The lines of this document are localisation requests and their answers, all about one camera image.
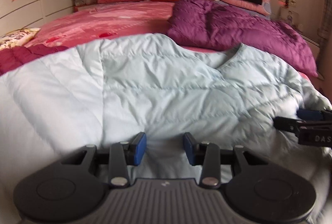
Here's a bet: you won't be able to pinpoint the light blue down jacket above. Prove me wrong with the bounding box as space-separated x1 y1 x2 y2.
1 34 331 223

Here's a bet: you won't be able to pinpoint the white right nightstand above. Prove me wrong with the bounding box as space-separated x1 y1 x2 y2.
299 33 320 50

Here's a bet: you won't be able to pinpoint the grey plaid curtain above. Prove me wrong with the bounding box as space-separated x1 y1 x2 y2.
316 0 331 72

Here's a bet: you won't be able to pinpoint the framed child photo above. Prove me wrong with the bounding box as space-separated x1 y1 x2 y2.
285 10 299 27

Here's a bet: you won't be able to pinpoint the purple down jacket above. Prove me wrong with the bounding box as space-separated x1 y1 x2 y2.
167 0 317 77

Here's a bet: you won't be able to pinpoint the pink heart bed sheet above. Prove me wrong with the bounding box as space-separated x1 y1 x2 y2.
23 1 316 85

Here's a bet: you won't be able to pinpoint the dark red down jacket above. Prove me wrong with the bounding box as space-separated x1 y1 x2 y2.
0 44 67 76

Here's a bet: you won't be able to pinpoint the floral yellow white pillow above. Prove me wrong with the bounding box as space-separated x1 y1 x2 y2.
0 28 40 50

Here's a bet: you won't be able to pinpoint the wall socket with red light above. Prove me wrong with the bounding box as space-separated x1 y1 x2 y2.
278 0 297 7

